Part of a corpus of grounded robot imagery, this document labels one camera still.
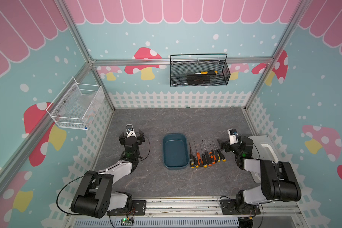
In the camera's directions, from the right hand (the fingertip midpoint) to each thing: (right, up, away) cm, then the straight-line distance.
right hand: (225, 137), depth 93 cm
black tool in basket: (-19, +36, -6) cm, 41 cm away
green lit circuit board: (-58, -42, -20) cm, 75 cm away
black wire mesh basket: (-30, +45, +1) cm, 54 cm away
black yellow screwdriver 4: (-2, -14, -3) cm, 15 cm away
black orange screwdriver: (-12, -14, -4) cm, 19 cm away
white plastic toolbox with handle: (+19, -6, -10) cm, 22 cm away
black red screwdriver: (-18, -15, -4) cm, 23 cm away
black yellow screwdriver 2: (-15, -15, -4) cm, 22 cm away
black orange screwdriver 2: (-9, -13, -2) cm, 16 cm away
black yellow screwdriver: (-23, -16, -6) cm, 28 cm away
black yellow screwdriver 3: (-6, -11, 0) cm, 13 cm away
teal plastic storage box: (-33, -10, +1) cm, 35 cm away
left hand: (-60, +3, -5) cm, 60 cm away
